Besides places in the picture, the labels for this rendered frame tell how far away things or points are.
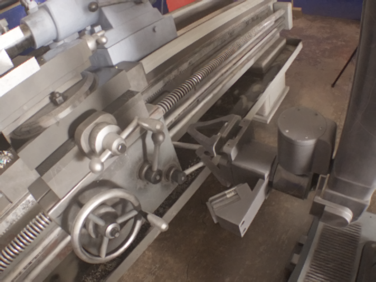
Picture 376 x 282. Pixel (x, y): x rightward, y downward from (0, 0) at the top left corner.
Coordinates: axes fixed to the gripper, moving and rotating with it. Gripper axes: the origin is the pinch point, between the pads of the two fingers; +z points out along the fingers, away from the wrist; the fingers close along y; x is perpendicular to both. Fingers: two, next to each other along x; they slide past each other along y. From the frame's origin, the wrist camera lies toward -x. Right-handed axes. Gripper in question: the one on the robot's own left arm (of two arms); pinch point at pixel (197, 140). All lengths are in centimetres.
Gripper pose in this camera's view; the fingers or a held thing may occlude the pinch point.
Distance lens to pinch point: 41.4
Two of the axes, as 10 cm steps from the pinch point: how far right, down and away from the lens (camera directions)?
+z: -7.7, -2.7, 5.8
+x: 5.7, -7.0, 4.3
